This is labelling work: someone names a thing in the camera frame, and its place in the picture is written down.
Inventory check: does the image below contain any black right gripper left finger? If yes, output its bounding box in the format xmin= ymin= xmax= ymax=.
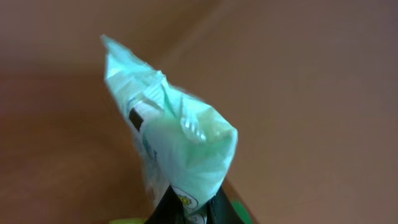
xmin=145 ymin=186 xmax=186 ymax=224

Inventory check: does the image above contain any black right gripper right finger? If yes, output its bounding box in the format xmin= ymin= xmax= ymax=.
xmin=206 ymin=188 xmax=244 ymax=224

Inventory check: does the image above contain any pale teal snack packet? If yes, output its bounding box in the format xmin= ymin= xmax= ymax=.
xmin=101 ymin=35 xmax=238 ymax=223

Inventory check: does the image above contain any green lid jar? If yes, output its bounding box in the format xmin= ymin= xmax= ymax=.
xmin=231 ymin=200 xmax=253 ymax=224

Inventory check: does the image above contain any green clear snack bag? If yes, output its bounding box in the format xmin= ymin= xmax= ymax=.
xmin=109 ymin=218 xmax=147 ymax=224

